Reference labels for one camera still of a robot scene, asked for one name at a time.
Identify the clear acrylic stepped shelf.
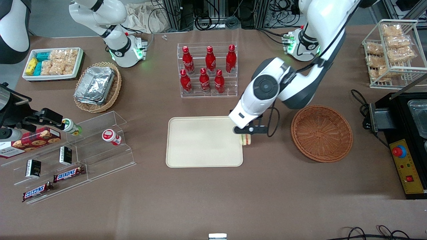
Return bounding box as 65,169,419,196
65,111,136,182
0,138,91,205

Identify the coiled black cable bundle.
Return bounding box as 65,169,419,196
194,13,221,31

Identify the black machine housing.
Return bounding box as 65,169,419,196
369,92,427,200

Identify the grey metal bar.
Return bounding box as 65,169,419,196
390,85,427,101

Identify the red cookie box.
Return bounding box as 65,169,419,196
0,127,62,159

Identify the black cable at table edge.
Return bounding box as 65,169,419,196
334,226,412,240

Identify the beige plastic tray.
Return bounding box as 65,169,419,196
166,116,244,168

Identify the yellow snack pack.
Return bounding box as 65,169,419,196
25,58,38,76

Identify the clear plastic container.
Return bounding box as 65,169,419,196
408,99,427,139

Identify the small black box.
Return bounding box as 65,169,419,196
59,146,73,166
25,159,42,178

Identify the red capped small bottle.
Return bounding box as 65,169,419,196
102,129,122,146

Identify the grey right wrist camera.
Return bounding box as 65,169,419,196
0,128,23,142

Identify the red cola bottle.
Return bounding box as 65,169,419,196
214,69,225,94
180,69,192,94
226,44,237,74
199,68,211,93
182,46,195,75
205,46,217,75

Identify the yellow control panel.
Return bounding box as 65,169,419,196
389,139,427,195

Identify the brown round wicker basket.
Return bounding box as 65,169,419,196
291,105,353,163

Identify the clear fried snack pack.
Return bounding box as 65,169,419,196
376,65,392,81
382,24,404,37
385,35,411,49
365,42,384,56
366,55,382,68
388,47,417,64

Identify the clear acrylic bottle rack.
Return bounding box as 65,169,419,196
177,42,238,98

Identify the white rectangular snack tray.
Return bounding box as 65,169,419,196
22,47,84,81

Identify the white wire basket rack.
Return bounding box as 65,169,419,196
362,19,427,89

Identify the green capped small bottle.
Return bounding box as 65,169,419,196
62,119,82,136

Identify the tangled black cable bundle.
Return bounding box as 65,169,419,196
270,0,301,28

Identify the clear rice cracker pack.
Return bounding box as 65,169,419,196
41,60,54,76
53,49,79,75
49,49,67,63

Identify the aluminium foil tray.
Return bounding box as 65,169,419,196
74,66,116,106

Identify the aluminium frame post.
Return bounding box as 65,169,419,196
163,0,183,31
254,0,271,29

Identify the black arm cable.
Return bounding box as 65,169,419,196
265,50,334,138

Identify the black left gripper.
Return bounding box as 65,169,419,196
233,124,269,138

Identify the Snickers chocolate bar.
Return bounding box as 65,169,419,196
53,166,86,183
22,182,54,203

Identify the light oval wicker basket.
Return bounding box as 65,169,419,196
73,62,122,113

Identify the beige crumpled cloth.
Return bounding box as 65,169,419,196
125,3,167,34

